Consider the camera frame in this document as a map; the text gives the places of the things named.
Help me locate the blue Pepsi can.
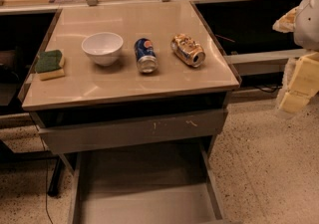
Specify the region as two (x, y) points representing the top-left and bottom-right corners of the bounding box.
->
(134, 38), (158, 74)

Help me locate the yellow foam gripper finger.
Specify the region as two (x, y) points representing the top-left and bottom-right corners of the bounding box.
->
(278, 52), (319, 113)
(272, 8), (297, 33)

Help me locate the grey top drawer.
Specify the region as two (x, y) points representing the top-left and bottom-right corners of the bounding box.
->
(39, 109), (227, 154)

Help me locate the white bowl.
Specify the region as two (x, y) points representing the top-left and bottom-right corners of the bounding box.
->
(82, 32), (124, 66)

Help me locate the grey drawer cabinet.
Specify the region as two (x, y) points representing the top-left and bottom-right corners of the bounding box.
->
(17, 0), (242, 224)

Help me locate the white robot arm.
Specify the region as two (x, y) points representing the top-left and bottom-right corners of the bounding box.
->
(272, 0), (319, 116)

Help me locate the orange crushed soda can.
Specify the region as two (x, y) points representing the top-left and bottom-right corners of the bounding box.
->
(170, 34), (205, 68)

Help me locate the black floor cable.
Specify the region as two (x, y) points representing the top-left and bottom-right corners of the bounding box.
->
(39, 124), (56, 224)

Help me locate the green and yellow sponge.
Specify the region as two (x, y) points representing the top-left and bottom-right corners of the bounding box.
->
(35, 50), (65, 81)

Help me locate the grey open middle drawer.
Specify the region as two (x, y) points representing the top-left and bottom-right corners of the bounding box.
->
(68, 140), (231, 224)

